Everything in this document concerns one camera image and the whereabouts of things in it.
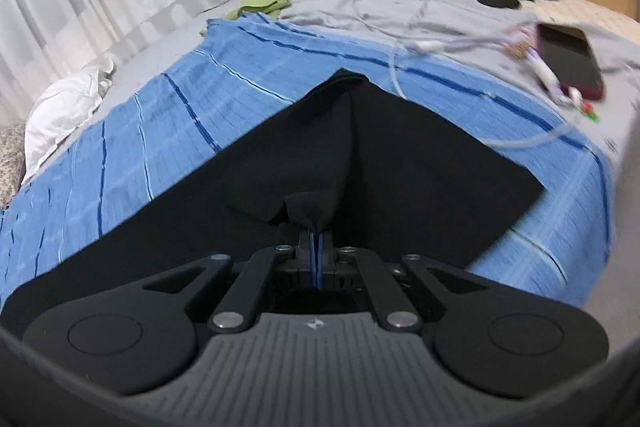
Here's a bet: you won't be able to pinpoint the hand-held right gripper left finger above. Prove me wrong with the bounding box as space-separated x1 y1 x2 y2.
143 231 317 334

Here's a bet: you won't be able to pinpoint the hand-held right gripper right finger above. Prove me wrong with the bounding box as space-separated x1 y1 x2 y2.
317 231 489 333

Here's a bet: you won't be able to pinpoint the black pants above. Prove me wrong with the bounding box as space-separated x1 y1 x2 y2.
0 68 546 308

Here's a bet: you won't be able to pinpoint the blue striped blanket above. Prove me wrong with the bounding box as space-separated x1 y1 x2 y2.
0 16 615 308

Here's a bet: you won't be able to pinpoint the green cloth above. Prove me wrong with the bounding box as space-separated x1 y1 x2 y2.
223 0 293 20

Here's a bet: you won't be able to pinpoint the grey bed sheet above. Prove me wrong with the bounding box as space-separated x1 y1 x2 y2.
10 0 640 188

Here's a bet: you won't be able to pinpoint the white pillow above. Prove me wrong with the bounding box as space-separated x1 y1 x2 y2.
23 58 117 182

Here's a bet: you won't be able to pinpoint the red smartphone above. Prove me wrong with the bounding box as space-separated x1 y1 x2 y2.
536 23 606 102

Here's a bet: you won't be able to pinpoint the white charging cable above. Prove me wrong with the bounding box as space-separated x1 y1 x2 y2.
330 0 601 148

